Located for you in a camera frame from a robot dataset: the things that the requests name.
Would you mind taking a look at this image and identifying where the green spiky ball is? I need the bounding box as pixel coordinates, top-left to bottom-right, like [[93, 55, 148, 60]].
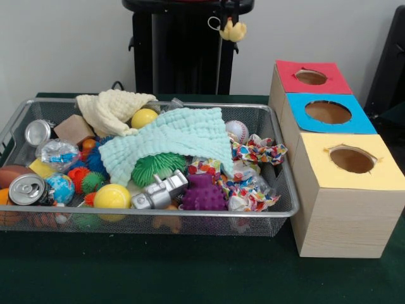
[[131, 153, 187, 187]]

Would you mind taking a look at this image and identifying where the wooden box with three holes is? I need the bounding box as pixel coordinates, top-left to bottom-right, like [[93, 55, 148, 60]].
[[268, 60, 405, 259]]

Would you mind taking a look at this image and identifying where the blue globe ball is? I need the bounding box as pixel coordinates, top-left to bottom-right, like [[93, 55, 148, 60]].
[[45, 172, 76, 205]]

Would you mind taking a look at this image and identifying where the black pedestal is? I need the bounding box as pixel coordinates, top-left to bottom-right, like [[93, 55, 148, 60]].
[[121, 0, 256, 95]]

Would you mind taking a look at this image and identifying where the cream waffle cloth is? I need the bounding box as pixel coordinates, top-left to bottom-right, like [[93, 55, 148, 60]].
[[75, 89, 158, 137]]

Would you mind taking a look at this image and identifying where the purple spiky ball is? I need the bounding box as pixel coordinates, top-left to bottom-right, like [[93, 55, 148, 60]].
[[180, 173, 229, 212]]

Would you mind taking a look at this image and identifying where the shallow clear mesh bin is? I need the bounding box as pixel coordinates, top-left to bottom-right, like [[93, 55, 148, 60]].
[[0, 97, 300, 237]]

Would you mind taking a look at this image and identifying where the yellow rubber duck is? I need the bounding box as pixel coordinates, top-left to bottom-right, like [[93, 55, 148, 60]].
[[208, 16, 247, 43]]

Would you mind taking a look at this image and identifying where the black cable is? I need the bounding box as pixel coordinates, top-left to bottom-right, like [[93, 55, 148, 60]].
[[109, 80, 137, 94]]

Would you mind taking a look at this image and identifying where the silver toy camera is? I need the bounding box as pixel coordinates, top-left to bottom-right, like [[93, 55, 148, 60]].
[[130, 169, 190, 210]]

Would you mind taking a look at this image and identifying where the yellow ball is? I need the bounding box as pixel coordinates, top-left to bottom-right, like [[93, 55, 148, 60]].
[[93, 184, 132, 210]]

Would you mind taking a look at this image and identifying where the dark green tablecloth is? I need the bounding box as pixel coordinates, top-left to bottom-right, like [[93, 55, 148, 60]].
[[0, 91, 405, 304]]

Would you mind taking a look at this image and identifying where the silver drink can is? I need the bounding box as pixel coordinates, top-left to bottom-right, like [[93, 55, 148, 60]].
[[8, 173, 55, 206]]

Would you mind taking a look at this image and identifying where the colourful confetti print packet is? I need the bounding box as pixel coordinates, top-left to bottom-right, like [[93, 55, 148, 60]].
[[188, 133, 288, 212]]

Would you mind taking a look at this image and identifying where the black upright panel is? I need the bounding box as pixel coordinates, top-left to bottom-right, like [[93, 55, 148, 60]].
[[363, 4, 405, 118]]

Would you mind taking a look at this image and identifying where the white baseball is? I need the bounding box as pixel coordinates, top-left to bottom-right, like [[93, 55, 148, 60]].
[[225, 120, 250, 144]]

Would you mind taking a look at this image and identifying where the mint waffle cloth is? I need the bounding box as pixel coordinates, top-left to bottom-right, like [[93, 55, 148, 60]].
[[98, 106, 235, 188]]

